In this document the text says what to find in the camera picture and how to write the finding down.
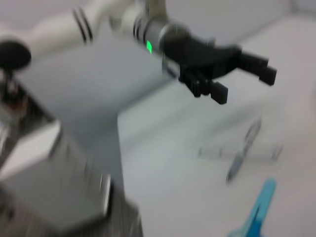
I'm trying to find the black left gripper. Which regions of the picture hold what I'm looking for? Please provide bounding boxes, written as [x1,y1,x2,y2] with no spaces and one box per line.
[159,23,277,106]

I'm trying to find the blue and teal scissors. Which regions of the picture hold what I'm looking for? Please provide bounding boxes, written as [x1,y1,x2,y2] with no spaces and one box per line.
[227,178,277,237]

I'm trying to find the grey white ballpoint pen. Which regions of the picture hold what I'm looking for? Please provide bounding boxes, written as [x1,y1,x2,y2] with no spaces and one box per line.
[226,118,262,185]

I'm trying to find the clear plastic ruler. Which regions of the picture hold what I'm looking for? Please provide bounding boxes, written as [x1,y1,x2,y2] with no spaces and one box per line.
[197,142,283,161]

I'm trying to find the black round disc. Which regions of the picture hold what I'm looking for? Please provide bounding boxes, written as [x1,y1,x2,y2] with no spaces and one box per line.
[0,40,32,70]

